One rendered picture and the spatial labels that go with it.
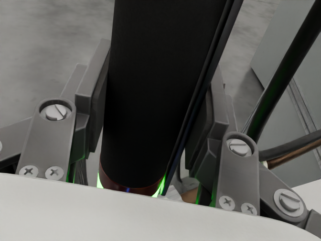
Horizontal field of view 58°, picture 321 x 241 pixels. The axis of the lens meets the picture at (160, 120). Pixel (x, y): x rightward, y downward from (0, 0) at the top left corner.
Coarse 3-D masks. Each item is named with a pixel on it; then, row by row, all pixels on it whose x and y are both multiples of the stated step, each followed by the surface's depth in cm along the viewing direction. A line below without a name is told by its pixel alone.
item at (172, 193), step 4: (168, 188) 23; (172, 188) 23; (168, 192) 22; (172, 192) 23; (176, 192) 23; (160, 196) 22; (164, 196) 22; (168, 196) 22; (172, 196) 22; (176, 196) 22; (180, 196) 22; (176, 200) 22; (180, 200) 22
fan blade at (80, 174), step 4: (80, 160) 69; (84, 160) 65; (76, 164) 74; (80, 164) 68; (84, 164) 64; (76, 168) 73; (80, 168) 68; (84, 168) 64; (76, 172) 72; (80, 172) 67; (84, 172) 63; (76, 176) 72; (80, 176) 66; (84, 176) 63; (76, 180) 71; (80, 180) 66; (84, 180) 62; (80, 184) 65; (84, 184) 62
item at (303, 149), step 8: (312, 144) 30; (320, 144) 31; (296, 152) 29; (304, 152) 30; (272, 160) 27; (280, 160) 28; (288, 160) 28; (272, 168) 27; (184, 192) 23; (192, 192) 23; (184, 200) 22; (192, 200) 22
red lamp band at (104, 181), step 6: (102, 168) 14; (102, 174) 14; (102, 180) 14; (108, 180) 13; (108, 186) 14; (114, 186) 13; (120, 186) 13; (150, 186) 13; (156, 186) 14; (132, 192) 13; (138, 192) 13; (144, 192) 14; (150, 192) 14
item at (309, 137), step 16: (320, 0) 13; (320, 16) 14; (304, 32) 14; (304, 48) 15; (288, 64) 16; (272, 80) 17; (288, 80) 16; (272, 96) 17; (256, 112) 19; (256, 128) 19; (288, 144) 27; (304, 144) 28
